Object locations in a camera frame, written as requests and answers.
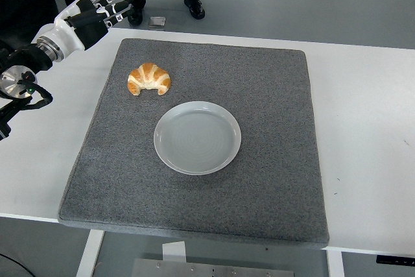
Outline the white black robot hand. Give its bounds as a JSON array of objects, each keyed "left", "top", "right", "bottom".
[{"left": 34, "top": 0, "right": 135, "bottom": 61}]

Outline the golden brown croissant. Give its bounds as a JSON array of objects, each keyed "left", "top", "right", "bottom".
[{"left": 127, "top": 62, "right": 172, "bottom": 97}]

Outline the round white plate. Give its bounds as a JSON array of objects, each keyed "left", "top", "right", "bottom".
[{"left": 153, "top": 101, "right": 243, "bottom": 176}]

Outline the grey square felt mat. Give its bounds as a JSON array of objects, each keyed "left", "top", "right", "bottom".
[{"left": 57, "top": 38, "right": 331, "bottom": 251}]

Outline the white table leg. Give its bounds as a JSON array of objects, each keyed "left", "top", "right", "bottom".
[
  {"left": 75, "top": 230, "right": 106, "bottom": 277},
  {"left": 326, "top": 250, "right": 344, "bottom": 277}
]

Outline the black table control panel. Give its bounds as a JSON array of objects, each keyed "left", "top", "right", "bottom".
[{"left": 375, "top": 255, "right": 415, "bottom": 265}]

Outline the thin black floor cable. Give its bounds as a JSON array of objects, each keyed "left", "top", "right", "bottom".
[{"left": 0, "top": 252, "right": 33, "bottom": 277}]

